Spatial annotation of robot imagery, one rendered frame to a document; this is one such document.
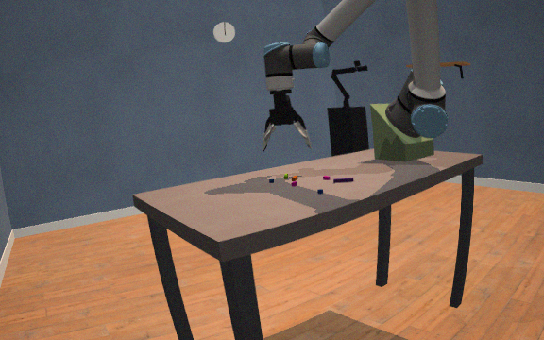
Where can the purple rod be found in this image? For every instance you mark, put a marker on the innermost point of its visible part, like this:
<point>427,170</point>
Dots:
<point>337,180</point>

